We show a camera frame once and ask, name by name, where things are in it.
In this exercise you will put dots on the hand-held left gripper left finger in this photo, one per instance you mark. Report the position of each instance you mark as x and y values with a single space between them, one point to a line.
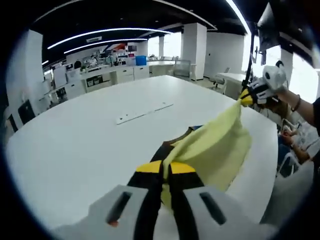
117 212

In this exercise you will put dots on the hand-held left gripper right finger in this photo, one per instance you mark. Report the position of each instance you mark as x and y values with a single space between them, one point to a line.
212 212

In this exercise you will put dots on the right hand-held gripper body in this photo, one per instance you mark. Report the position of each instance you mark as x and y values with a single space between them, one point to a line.
275 77

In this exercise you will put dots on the yellow blue grey garment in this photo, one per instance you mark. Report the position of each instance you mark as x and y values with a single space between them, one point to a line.
215 150

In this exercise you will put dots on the person's right hand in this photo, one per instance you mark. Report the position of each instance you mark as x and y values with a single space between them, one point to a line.
284 95

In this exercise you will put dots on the white side desk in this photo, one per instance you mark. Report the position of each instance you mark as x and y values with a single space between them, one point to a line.
231 82

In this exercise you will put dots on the black monitor stand pole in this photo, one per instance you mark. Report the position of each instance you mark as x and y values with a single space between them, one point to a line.
250 62

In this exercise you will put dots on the black monitor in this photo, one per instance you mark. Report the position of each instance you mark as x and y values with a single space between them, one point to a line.
268 27

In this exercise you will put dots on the grey mesh office chair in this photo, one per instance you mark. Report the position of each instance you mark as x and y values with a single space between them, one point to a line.
182 68

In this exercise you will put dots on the ceiling light strip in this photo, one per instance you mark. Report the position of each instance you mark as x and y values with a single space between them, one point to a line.
105 33
105 43
238 13

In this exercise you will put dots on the white flat table strip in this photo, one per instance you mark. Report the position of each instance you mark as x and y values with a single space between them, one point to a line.
142 114

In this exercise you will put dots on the blue plastic bin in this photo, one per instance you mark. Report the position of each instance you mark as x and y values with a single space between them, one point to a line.
140 60

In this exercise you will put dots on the white counter cabinets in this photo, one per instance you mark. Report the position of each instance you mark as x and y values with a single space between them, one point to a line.
110 77

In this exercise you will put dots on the black chair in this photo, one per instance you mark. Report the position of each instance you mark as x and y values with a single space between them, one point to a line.
26 112

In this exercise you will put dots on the white tall cabinet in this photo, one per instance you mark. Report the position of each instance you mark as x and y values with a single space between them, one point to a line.
60 77

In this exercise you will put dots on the ceiling air vent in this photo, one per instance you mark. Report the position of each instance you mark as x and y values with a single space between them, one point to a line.
94 39

